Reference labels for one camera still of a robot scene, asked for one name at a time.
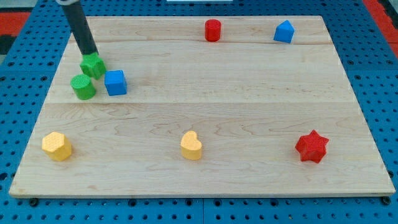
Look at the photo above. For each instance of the blue cube block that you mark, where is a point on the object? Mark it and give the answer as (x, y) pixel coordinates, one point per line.
(115, 82)

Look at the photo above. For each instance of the light wooden board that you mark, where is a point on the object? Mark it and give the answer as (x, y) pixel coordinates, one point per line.
(248, 98)

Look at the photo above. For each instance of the yellow heart block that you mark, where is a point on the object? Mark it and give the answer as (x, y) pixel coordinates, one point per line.
(191, 147)

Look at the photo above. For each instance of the red cylinder block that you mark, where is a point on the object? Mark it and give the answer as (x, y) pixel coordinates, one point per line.
(212, 30)

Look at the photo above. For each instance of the blue pentagon block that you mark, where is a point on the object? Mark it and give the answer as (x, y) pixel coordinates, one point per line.
(284, 32)

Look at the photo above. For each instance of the green star block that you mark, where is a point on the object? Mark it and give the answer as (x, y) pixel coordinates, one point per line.
(93, 66)

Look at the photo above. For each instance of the red star block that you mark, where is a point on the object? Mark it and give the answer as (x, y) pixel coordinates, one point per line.
(312, 147)

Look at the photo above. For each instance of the green cylinder block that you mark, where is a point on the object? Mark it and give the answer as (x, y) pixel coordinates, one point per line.
(83, 87)

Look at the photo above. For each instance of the yellow hexagon block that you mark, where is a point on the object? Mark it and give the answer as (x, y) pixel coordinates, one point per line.
(57, 146)

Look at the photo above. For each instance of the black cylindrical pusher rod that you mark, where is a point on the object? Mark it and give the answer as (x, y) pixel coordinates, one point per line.
(76, 18)

